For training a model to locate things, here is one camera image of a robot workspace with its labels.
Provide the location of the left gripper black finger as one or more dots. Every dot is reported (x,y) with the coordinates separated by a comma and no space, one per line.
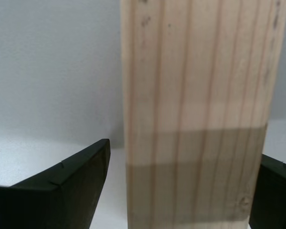
(274,195)
(50,198)

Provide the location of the light wooden block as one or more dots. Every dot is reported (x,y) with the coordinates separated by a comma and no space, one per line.
(193,95)

